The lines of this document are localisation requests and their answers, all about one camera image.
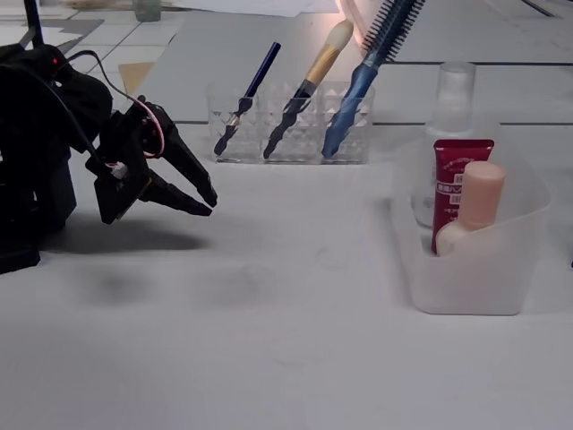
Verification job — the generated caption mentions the makeup brush with gold ferrule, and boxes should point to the makeup brush with gold ferrule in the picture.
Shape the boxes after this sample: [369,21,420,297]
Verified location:
[262,20,355,160]

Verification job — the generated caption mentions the clear spray bottle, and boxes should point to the clear spray bottle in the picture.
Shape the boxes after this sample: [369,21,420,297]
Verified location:
[410,61,478,232]

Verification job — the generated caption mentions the brown cardboard piece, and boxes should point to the brown cardboard piece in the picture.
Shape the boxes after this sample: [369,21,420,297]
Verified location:
[117,62,156,99]

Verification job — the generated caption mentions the dark blue eyeliner pencil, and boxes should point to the dark blue eyeliner pencil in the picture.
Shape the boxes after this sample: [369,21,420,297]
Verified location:
[213,42,282,157]

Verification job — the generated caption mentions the small glass cup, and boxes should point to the small glass cup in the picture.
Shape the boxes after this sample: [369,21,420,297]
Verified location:
[133,0,161,22]

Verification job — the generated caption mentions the clear crystal organizer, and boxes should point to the clear crystal organizer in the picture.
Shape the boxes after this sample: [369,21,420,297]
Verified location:
[205,80,376,165]

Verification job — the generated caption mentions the blue round hairbrush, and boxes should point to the blue round hairbrush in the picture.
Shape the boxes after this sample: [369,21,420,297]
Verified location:
[321,0,426,159]

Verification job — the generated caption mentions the red hand cream tube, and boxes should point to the red hand cream tube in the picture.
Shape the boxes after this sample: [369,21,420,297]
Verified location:
[430,138,496,257]

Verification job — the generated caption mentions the frosted white plastic bin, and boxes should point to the frosted white plastic bin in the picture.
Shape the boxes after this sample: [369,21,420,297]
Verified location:
[391,120,554,317]

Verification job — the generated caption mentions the red white servo cable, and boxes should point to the red white servo cable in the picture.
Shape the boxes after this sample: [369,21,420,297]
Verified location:
[57,49,166,159]

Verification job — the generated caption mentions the thin black camera cable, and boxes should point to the thin black camera cable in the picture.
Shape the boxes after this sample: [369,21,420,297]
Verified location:
[42,75,118,174]

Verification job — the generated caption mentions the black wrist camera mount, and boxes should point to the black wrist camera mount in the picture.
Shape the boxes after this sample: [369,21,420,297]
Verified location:
[92,164,152,225]

